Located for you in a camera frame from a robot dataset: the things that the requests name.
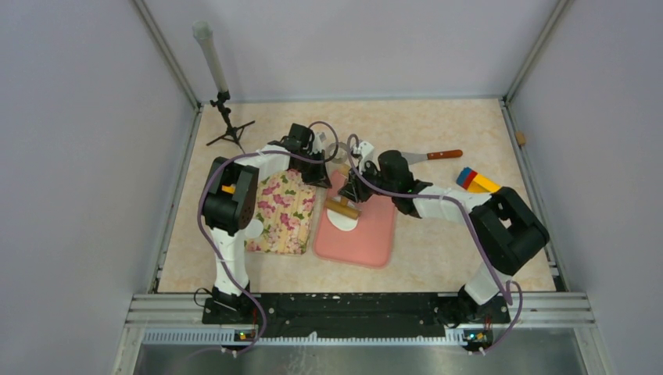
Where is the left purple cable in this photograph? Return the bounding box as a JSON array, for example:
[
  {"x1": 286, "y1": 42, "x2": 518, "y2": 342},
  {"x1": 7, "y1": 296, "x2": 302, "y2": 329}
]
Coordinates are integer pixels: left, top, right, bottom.
[{"x1": 196, "y1": 120, "x2": 341, "y2": 358}]

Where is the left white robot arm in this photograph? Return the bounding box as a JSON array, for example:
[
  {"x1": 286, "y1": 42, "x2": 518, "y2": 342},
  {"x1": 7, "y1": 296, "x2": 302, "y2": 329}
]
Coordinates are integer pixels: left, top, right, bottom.
[{"x1": 198, "y1": 123, "x2": 340, "y2": 323}]

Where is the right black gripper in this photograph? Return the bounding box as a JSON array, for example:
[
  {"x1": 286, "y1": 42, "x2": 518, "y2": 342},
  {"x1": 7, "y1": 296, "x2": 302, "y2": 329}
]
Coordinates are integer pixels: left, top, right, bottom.
[{"x1": 340, "y1": 161, "x2": 397, "y2": 205}]

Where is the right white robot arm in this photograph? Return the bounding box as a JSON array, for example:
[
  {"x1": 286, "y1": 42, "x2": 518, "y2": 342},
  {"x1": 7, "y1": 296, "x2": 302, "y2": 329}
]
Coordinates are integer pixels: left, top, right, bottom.
[{"x1": 339, "y1": 147, "x2": 550, "y2": 322}]

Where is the small cork piece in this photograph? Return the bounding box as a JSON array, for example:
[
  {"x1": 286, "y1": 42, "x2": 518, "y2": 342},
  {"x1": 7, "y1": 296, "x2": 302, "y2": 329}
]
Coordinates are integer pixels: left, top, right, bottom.
[{"x1": 514, "y1": 131, "x2": 526, "y2": 147}]

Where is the floral rectangular tray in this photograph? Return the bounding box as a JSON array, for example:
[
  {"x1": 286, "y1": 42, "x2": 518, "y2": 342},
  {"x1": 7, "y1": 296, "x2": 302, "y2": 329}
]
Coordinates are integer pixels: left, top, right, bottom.
[{"x1": 245, "y1": 170, "x2": 317, "y2": 255}]

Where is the round metal cutter ring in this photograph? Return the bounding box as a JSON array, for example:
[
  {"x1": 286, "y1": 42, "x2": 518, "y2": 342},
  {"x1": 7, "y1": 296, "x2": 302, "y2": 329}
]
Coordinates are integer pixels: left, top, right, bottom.
[{"x1": 324, "y1": 142, "x2": 350, "y2": 165}]

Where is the pink silicone mat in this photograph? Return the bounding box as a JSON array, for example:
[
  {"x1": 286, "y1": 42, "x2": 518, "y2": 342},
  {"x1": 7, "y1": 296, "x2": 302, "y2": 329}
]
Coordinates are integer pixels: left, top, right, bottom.
[{"x1": 313, "y1": 196, "x2": 396, "y2": 269}]

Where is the black tripod with tube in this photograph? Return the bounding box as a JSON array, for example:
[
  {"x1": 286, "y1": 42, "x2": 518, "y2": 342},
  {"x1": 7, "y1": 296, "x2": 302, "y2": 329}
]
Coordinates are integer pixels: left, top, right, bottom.
[{"x1": 192, "y1": 21, "x2": 255, "y2": 152}]

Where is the colourful toy block stack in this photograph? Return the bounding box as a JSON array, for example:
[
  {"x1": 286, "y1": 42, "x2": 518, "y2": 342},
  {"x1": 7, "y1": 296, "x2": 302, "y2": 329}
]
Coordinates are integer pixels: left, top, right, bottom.
[{"x1": 456, "y1": 167, "x2": 501, "y2": 194}]

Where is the wooden rolling pin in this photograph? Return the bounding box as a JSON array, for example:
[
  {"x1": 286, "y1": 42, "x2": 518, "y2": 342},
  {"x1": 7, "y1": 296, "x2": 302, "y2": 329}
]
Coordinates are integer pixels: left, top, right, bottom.
[{"x1": 324, "y1": 164, "x2": 361, "y2": 220}]

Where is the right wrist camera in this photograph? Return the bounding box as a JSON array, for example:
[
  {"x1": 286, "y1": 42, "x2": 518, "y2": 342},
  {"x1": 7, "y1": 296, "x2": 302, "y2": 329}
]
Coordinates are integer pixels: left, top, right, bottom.
[{"x1": 351, "y1": 141, "x2": 375, "y2": 172}]

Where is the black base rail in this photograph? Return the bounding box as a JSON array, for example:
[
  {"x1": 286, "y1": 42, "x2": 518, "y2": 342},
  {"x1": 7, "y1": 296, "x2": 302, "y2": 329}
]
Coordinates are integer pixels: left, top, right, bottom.
[{"x1": 202, "y1": 292, "x2": 511, "y2": 340}]

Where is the white dough ball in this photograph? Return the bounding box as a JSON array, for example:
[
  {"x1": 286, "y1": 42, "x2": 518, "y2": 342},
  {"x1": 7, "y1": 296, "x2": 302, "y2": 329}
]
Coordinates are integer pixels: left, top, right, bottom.
[{"x1": 326, "y1": 209, "x2": 358, "y2": 232}]

